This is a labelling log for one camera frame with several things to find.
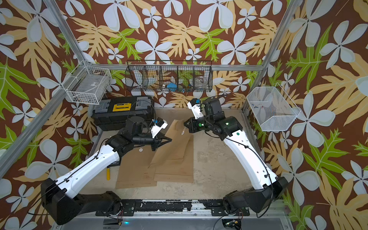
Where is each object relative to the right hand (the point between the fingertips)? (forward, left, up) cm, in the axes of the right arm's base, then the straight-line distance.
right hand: (183, 123), depth 69 cm
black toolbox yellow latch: (+22, +50, -16) cm, 57 cm away
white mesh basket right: (+14, -53, -6) cm, 55 cm away
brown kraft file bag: (-12, +31, -32) cm, 46 cm away
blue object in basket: (+34, +8, -3) cm, 35 cm away
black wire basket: (+44, +9, -2) cm, 45 cm away
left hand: (-5, +6, -6) cm, 10 cm away
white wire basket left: (+27, +58, +3) cm, 64 cm away
